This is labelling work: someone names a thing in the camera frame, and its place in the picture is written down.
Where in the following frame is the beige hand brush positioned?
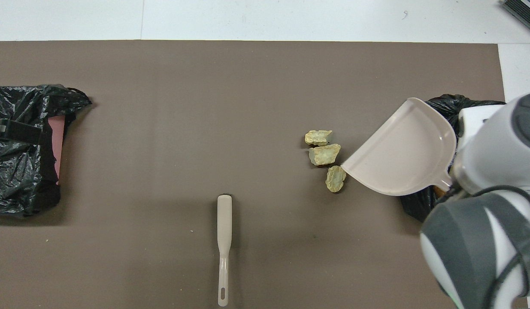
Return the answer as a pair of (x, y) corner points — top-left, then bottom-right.
(217, 194), (233, 307)

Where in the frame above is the beige plastic dustpan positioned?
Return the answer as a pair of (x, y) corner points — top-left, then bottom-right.
(341, 97), (457, 197)

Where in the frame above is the pink bin with black bag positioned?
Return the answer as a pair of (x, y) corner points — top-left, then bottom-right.
(0, 84), (93, 217)

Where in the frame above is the pale beige sponge chunk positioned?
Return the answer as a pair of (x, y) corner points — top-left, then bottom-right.
(308, 143), (342, 167)
(325, 166), (347, 193)
(304, 130), (334, 146)

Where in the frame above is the brown table mat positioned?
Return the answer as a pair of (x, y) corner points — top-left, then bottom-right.
(0, 40), (529, 309)

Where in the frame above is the dark ribbed box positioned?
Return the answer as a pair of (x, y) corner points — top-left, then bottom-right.
(501, 0), (530, 25)

